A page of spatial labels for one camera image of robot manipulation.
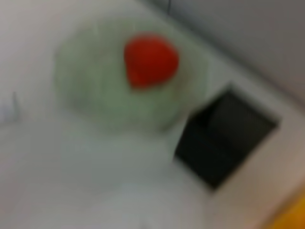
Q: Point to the red-orange fruit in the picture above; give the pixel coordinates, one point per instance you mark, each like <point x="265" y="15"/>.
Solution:
<point x="150" y="62"/>

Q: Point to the yellow plastic bin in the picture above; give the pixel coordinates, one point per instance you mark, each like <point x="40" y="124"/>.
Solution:
<point x="293" y="214"/>

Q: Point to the green glass fruit plate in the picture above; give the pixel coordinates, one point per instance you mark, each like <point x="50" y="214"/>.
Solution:
<point x="100" y="95"/>

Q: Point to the black mesh pen holder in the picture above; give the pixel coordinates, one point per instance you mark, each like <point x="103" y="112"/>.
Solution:
<point x="226" y="138"/>

